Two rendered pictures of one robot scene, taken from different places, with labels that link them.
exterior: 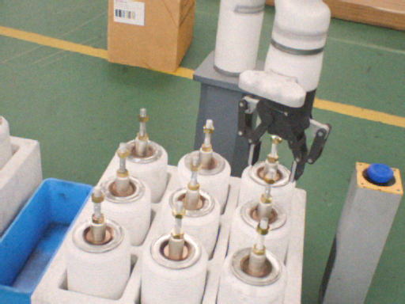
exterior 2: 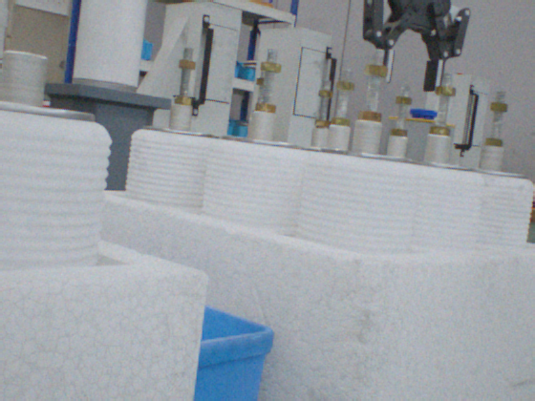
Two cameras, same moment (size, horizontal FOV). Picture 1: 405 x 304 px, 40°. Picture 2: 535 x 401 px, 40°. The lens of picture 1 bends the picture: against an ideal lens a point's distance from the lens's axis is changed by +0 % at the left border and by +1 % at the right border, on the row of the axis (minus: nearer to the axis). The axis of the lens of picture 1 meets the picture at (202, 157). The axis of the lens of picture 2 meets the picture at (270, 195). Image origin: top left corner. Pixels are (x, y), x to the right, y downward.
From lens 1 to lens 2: 0.95 m
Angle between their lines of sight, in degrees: 60
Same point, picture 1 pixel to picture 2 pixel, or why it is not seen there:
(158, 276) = (469, 184)
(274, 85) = not seen: outside the picture
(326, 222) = not seen: hidden behind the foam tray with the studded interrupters
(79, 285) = (392, 240)
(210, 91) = (101, 115)
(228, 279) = (501, 181)
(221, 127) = (117, 177)
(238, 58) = (132, 62)
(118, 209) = (302, 155)
